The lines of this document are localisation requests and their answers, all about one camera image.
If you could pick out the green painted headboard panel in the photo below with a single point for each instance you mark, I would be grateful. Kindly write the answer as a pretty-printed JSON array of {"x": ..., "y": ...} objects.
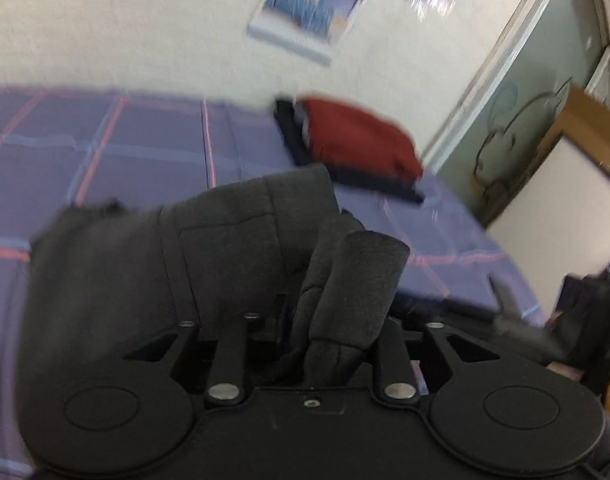
[{"x": 565, "y": 46}]

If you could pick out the dark grey pants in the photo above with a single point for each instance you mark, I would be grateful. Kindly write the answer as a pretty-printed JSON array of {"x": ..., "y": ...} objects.
[{"x": 124, "y": 309}]

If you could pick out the red folded garment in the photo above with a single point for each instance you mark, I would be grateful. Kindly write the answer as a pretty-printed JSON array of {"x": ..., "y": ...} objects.
[{"x": 347, "y": 136}]

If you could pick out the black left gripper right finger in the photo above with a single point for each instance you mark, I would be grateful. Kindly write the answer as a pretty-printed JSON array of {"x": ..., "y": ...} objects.
[{"x": 393, "y": 381}]

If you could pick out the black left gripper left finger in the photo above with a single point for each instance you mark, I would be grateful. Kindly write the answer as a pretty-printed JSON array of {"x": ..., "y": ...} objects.
[{"x": 252, "y": 352}]

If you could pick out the cardboard box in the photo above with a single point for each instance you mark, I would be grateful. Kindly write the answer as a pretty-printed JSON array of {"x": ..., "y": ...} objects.
[{"x": 585, "y": 122}]

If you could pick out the bedding poster on wall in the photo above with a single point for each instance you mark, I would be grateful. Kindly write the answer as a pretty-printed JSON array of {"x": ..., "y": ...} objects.
[{"x": 311, "y": 28}]

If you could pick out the purple plaid bed sheet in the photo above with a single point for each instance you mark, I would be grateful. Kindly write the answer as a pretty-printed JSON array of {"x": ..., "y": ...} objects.
[{"x": 59, "y": 147}]

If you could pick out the navy folded garment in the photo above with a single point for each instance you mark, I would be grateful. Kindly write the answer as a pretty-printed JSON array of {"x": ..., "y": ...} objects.
[{"x": 291, "y": 122}]

